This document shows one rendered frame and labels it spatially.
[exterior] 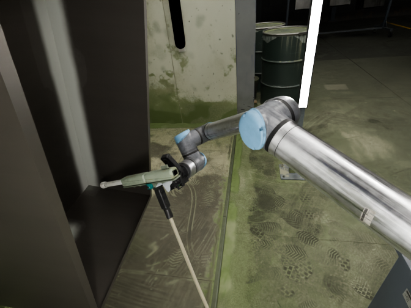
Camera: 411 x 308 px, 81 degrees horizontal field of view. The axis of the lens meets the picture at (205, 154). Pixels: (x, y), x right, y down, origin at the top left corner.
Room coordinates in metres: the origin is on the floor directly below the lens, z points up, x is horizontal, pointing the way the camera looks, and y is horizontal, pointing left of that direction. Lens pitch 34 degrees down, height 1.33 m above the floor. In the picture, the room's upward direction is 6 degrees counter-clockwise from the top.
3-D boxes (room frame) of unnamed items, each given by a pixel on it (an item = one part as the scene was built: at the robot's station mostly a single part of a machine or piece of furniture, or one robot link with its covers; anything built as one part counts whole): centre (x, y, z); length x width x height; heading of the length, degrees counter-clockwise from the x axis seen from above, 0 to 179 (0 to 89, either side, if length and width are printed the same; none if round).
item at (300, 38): (3.03, -1.11, 0.44); 0.59 x 0.58 x 0.89; 1
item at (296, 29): (3.04, -1.11, 0.86); 0.54 x 0.54 x 0.01
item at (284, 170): (1.55, -0.71, 0.01); 0.20 x 0.20 x 0.01; 77
